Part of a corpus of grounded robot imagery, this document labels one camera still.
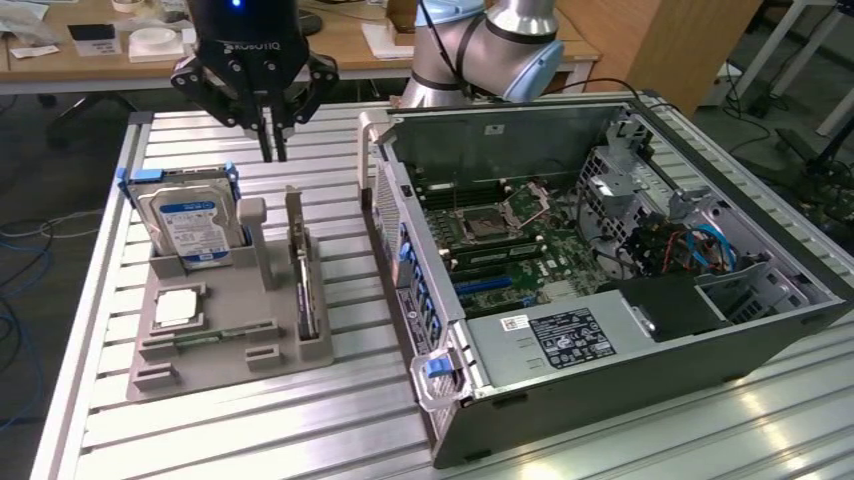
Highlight metal socket cover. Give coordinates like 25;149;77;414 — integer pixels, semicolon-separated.
500;180;557;222

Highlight black plastic shroud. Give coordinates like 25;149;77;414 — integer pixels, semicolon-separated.
613;274;733;344

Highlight white box with tape roll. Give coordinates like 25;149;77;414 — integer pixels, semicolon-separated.
127;27;189;64

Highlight blue expansion slot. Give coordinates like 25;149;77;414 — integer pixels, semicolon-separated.
453;275;517;296

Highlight green RAM stick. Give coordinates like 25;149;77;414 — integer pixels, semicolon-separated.
173;327;257;347

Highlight metal disk bay cage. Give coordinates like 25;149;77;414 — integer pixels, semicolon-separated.
576;143;677;242

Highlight blue floor cable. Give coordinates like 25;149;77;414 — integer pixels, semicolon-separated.
0;238;50;432

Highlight blue wire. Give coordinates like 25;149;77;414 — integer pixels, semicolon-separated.
686;226;740;274

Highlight green motherboard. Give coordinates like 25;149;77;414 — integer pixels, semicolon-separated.
412;174;624;320

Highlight orange wire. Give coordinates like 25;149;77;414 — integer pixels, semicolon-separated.
657;231;690;274

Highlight black cable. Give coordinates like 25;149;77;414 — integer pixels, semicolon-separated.
552;77;644;99

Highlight blue case latch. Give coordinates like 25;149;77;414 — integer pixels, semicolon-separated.
424;356;457;382

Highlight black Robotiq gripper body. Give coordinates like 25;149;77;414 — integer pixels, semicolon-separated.
185;0;314;112

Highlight black and white box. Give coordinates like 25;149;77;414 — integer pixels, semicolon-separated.
66;22;125;58

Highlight installed RAM sticks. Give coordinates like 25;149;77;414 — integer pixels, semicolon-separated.
444;241;546;267

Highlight graphics card with metal bracket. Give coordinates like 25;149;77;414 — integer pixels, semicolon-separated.
285;185;322;342

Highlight brown cardboard box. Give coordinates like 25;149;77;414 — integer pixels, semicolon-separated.
386;0;429;34

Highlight wooden desk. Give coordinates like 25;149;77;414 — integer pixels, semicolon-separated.
0;0;604;96

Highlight white paper stack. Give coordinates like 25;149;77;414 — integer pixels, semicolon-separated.
361;21;420;62

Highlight grey power supply unit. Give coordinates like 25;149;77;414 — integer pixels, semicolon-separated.
464;291;657;390

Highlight silver CPU chip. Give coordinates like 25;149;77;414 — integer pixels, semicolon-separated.
154;290;203;329

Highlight open black PC case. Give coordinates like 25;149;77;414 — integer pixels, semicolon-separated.
357;89;854;470

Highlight CPU socket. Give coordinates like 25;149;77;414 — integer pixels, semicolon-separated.
458;206;510;245

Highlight wooden cabinet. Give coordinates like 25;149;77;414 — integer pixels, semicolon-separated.
565;0;766;117

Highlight hard disk in blue carrier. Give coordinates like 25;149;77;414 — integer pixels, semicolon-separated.
115;161;243;265

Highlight grey parts rack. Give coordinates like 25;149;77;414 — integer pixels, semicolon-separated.
126;196;337;402

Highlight white floor cable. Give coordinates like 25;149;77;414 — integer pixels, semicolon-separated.
0;208;103;240

